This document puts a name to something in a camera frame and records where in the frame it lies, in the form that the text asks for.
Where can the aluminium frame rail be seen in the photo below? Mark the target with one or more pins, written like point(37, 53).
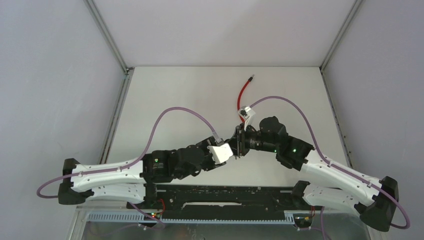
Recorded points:
point(353, 74)
point(102, 73)

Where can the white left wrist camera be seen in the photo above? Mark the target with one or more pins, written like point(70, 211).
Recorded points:
point(221, 153)

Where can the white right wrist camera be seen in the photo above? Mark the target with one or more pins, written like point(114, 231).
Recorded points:
point(247, 114)

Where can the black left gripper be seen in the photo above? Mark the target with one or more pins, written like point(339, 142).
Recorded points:
point(204, 144)

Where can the red cable lock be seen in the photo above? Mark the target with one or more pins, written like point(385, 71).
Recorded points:
point(241, 92)

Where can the aluminium frame rail left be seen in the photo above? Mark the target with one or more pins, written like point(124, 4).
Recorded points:
point(102, 73)

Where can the aluminium frame rail right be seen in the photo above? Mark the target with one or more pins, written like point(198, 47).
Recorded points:
point(353, 74)

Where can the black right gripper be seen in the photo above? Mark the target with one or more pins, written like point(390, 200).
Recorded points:
point(237, 142)

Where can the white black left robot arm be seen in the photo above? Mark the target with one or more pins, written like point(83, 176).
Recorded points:
point(124, 181)

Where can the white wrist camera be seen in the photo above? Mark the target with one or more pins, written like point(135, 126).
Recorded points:
point(247, 114)
point(221, 153)

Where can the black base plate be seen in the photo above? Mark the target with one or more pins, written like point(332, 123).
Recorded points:
point(204, 203)

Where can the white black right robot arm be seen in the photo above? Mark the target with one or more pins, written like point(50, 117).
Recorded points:
point(371, 199)

